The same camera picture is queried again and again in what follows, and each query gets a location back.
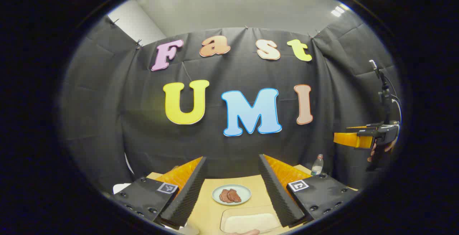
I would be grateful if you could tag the pale green plate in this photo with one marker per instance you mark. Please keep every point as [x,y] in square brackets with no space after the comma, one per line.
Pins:
[244,192]

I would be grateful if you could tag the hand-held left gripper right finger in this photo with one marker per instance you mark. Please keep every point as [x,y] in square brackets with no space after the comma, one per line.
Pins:
[278,192]

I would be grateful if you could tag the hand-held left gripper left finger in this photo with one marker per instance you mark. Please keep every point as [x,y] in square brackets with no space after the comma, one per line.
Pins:
[188,195]

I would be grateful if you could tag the brown meat slice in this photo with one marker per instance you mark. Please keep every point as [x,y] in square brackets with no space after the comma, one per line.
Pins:
[224,196]
[235,195]

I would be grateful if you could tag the glass tray of white rice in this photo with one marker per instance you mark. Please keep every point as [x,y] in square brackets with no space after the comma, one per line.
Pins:
[247,222]

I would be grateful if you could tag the clear plastic water bottle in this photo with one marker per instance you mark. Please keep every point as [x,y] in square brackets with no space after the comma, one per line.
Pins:
[317,168]

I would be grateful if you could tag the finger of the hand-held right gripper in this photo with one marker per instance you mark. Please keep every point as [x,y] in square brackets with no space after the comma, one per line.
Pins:
[353,140]
[356,127]

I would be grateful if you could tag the small ceiling light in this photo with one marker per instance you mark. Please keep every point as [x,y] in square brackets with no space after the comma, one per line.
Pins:
[339,9]

